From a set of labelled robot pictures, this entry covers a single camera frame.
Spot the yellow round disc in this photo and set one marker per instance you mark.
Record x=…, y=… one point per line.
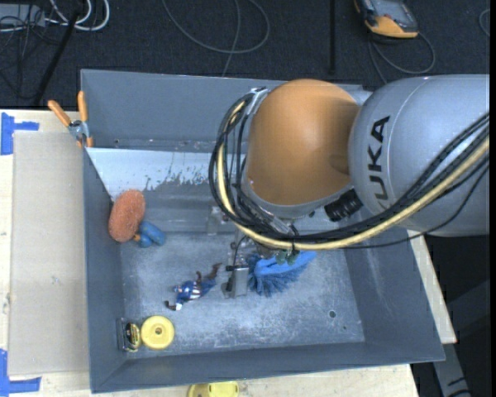
x=158, y=332

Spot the blue toy animal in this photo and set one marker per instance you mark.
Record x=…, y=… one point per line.
x=152, y=234

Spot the orange-brown round scouring pad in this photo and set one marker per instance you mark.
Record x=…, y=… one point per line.
x=126, y=216

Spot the blue and red toy figure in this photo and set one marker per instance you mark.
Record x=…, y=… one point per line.
x=192, y=290

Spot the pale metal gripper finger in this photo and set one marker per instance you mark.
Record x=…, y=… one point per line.
x=239, y=283
x=239, y=250

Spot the grey metal bin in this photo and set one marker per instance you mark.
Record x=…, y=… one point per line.
x=248, y=329

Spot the pale wood flat board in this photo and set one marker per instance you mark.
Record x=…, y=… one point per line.
x=45, y=242

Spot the blue bristly brush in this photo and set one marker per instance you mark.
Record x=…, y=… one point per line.
x=273, y=277

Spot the yellow round toy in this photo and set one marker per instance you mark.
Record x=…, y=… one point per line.
x=213, y=389

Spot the black cylinder on white bracket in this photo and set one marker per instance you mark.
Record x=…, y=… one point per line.
x=344, y=206

